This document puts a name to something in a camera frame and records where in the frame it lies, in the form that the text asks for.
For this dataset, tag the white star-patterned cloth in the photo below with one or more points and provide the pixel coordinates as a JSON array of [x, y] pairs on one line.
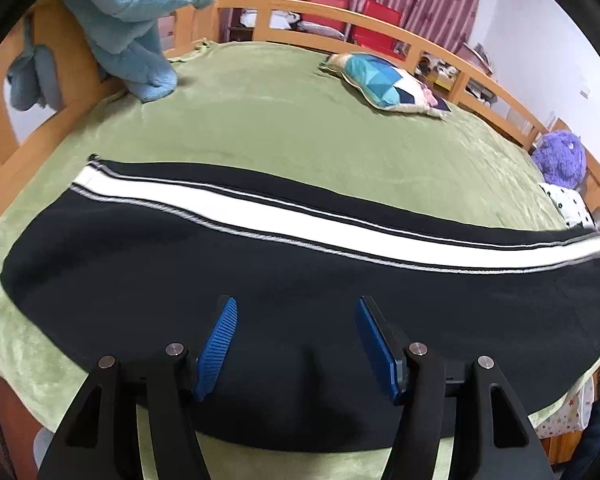
[[572, 207]]

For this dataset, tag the black pants with white stripe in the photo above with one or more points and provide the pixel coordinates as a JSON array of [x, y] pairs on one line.
[[260, 305]]

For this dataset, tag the purple plush toy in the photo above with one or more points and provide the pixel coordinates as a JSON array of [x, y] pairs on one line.
[[559, 155]]

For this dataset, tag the star-print bed sheet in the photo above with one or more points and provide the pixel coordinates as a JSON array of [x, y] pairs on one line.
[[562, 412]]

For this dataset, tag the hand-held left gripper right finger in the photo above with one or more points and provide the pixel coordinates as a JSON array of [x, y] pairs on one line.
[[375, 342]]

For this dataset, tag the red chair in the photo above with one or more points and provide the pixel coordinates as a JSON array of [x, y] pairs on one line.
[[322, 10], [382, 25]]

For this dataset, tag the patchwork patterned pillow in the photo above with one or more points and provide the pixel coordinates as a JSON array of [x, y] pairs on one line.
[[389, 85]]

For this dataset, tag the light blue plush toy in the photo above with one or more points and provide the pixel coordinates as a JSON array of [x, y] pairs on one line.
[[130, 15]]

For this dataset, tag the green fleece blanket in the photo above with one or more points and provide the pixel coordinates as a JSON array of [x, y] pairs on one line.
[[280, 125]]

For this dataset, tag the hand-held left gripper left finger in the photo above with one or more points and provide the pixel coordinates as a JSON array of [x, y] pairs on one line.
[[216, 342]]

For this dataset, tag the wooden bed frame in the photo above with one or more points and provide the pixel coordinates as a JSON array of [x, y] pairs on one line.
[[364, 35]]

